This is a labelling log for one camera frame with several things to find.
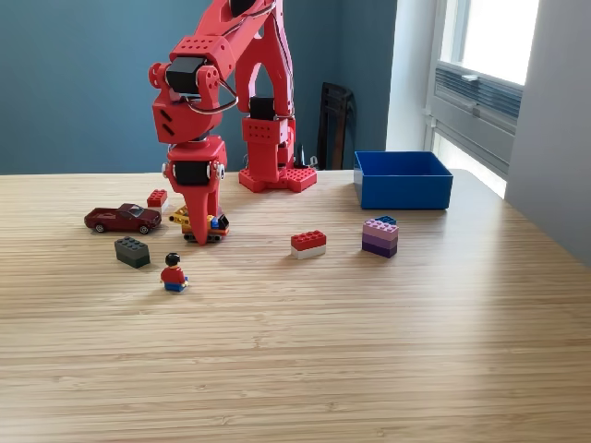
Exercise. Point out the yellow toy digger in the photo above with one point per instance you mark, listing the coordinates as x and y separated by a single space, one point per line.
220 226

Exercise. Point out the blue plastic bin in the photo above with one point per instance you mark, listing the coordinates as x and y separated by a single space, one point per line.
406 191

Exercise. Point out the small red white brick stack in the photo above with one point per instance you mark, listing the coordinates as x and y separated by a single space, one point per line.
157 198

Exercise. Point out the toy figure red shirt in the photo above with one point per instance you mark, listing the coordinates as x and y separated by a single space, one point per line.
173 276

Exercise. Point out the dark red toy pickup car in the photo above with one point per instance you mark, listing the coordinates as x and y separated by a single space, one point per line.
122 220

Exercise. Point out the grey brick stack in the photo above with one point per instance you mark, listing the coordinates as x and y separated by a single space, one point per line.
134 254

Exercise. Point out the long red white brick stack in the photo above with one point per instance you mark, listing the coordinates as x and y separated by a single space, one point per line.
308 242

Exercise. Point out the pink purple brick stack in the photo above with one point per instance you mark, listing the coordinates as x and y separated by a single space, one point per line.
380 237

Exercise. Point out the blue brick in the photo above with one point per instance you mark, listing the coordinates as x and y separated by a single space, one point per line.
387 219

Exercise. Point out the grey window vent unit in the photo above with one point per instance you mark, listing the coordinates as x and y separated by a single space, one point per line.
489 92

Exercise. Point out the white window frame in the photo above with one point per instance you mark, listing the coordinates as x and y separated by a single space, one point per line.
454 27

